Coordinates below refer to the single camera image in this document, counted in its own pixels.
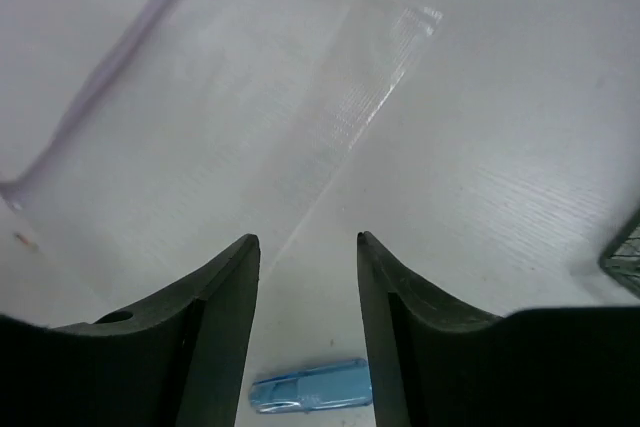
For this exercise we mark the blue capsule marker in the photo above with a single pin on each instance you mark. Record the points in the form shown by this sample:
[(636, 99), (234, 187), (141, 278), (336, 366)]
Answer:
[(338, 385)]

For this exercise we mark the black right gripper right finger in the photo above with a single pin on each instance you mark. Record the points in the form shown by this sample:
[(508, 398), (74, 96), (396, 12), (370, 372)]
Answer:
[(435, 360)]

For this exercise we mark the green wire mesh organizer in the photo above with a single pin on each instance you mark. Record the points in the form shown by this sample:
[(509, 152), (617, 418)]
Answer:
[(620, 258)]

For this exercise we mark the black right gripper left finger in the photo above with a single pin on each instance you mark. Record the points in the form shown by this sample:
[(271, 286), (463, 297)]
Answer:
[(173, 358)]

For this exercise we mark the clear purple-zip document pouch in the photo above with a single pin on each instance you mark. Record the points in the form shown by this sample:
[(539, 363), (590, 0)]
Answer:
[(232, 118)]

